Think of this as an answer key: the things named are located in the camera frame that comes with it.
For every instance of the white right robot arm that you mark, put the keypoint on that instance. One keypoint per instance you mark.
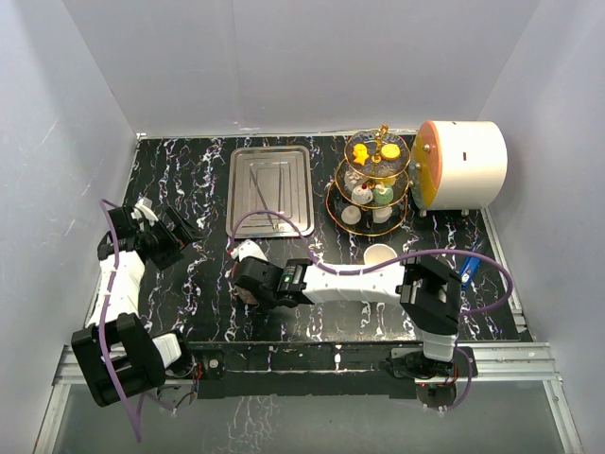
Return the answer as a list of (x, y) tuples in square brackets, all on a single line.
[(426, 289)]

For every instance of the orange fish-shaped cookie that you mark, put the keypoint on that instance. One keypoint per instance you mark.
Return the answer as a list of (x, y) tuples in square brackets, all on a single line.
[(361, 154)]

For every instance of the blue clip object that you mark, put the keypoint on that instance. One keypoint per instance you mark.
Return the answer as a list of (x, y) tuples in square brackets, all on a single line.
[(470, 265)]

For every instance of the white cream puff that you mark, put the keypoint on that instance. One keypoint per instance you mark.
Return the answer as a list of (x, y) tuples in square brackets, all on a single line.
[(381, 215)]

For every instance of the green ceramic cup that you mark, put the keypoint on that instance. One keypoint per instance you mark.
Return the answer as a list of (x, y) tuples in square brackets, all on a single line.
[(377, 254)]

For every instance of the silver metal tray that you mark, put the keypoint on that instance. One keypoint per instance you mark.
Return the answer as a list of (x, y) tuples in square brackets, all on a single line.
[(283, 170)]

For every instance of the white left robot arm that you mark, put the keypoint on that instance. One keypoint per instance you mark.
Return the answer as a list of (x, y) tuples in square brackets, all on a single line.
[(141, 362)]

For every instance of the green dome cake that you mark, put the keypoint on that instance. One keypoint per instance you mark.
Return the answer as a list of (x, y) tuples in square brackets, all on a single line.
[(382, 194)]

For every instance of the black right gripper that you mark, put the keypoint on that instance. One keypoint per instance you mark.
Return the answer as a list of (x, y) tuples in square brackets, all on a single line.
[(267, 304)]

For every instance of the white cylindrical container orange lid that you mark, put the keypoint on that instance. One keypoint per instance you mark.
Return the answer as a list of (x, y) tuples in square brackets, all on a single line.
[(457, 165)]

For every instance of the round orange biscuit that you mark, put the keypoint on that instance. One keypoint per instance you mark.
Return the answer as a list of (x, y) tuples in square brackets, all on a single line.
[(390, 151)]

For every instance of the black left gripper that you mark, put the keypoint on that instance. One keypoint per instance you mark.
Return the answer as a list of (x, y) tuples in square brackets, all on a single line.
[(182, 235)]

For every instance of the white rectangular cream cake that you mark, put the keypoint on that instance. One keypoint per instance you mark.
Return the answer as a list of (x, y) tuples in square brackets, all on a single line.
[(352, 179)]

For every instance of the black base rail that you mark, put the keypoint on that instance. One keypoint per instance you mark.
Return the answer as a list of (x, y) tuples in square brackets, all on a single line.
[(391, 368)]

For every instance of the white sprinkle cherry cake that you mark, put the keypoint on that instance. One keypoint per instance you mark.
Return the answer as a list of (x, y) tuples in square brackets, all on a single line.
[(362, 194)]

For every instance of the three-tier glass cake stand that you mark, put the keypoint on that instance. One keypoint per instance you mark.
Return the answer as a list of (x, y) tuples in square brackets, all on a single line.
[(375, 169)]

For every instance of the pink patterned mug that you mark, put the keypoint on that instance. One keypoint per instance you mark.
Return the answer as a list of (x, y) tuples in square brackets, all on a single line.
[(240, 290)]

